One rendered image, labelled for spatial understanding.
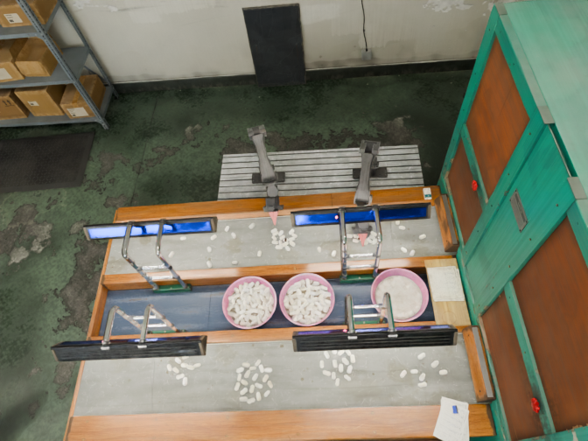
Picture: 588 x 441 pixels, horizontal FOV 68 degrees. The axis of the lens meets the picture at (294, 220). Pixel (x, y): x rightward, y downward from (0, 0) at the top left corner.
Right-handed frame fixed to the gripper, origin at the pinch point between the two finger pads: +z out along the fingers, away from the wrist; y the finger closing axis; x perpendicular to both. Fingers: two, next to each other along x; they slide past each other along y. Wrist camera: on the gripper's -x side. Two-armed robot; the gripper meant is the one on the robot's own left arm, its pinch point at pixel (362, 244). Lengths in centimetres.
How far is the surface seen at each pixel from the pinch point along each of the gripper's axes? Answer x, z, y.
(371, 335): -64, 19, -4
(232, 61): 179, -127, -90
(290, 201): 18.6, -22.3, -36.7
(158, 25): 150, -155, -141
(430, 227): 6.9, -5.3, 35.6
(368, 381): -42, 51, -4
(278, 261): -2.3, 5.1, -43.5
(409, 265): -9.5, 9.6, 21.5
